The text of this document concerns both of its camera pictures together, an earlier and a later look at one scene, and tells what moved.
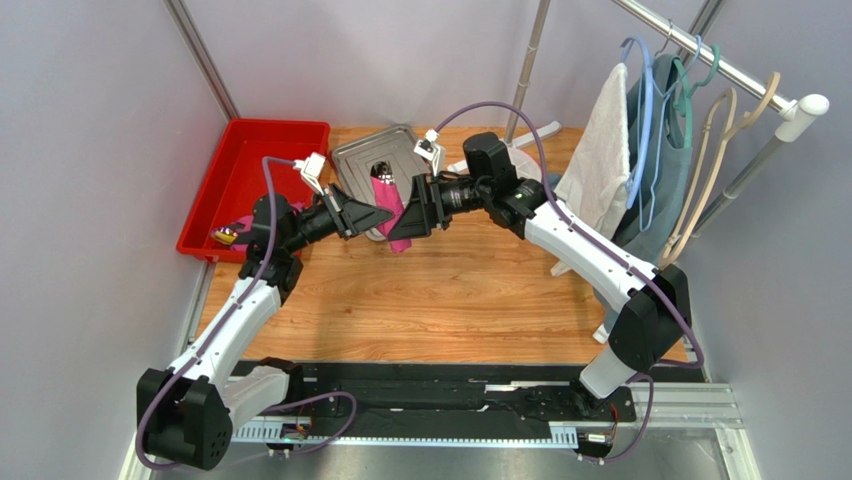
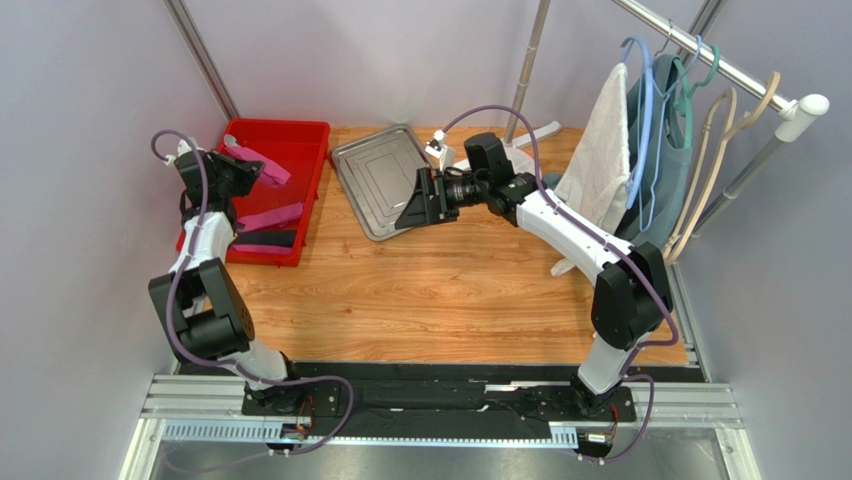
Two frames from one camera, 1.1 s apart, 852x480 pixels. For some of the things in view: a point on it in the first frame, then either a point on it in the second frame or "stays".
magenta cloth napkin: x=387 y=198 to x=269 y=174
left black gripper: x=353 y=217 to x=245 y=170
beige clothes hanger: x=685 y=204 stays
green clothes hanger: x=683 y=106 stays
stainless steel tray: x=352 y=164 stays
